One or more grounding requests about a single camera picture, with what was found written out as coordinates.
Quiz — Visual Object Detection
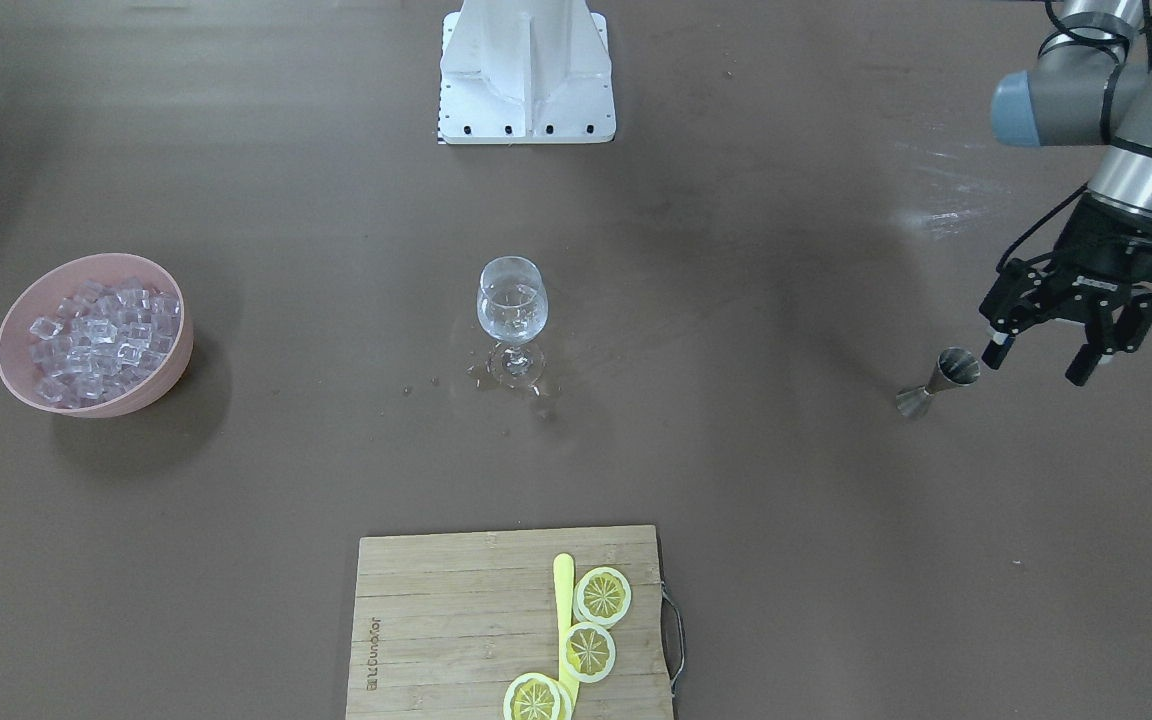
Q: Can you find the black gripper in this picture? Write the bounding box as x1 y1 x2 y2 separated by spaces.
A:
979 194 1152 387

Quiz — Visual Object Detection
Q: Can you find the steel double jigger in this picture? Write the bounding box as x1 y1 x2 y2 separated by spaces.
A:
895 347 980 419

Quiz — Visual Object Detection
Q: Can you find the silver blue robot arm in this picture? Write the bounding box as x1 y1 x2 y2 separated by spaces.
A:
979 1 1152 386

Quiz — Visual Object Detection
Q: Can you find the clear wine glass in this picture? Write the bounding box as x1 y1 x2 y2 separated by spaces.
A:
476 256 550 389

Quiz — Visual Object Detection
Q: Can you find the pile of clear ice cubes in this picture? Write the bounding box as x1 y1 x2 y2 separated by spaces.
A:
28 275 183 409

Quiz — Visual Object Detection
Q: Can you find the lemon slice far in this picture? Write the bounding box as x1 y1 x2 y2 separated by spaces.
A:
573 566 632 629

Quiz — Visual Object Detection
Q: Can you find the lemon slice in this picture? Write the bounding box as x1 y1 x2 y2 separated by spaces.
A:
559 621 617 684
500 673 573 720
573 566 632 629

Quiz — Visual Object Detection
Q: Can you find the yellow plastic knife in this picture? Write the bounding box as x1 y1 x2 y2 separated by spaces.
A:
552 553 579 719

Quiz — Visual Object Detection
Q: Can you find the lemon slice middle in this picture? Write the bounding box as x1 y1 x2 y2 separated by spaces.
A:
559 621 617 684

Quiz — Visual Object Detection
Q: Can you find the lemon slice near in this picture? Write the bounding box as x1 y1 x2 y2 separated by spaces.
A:
500 673 573 720

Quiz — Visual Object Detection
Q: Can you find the bamboo cutting board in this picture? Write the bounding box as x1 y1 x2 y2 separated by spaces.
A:
346 525 676 719

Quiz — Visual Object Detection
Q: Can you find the pink plastic bowl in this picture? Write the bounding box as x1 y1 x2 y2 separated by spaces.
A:
0 252 195 418

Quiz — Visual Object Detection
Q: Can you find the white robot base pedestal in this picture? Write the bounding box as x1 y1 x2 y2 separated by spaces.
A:
435 1 617 145

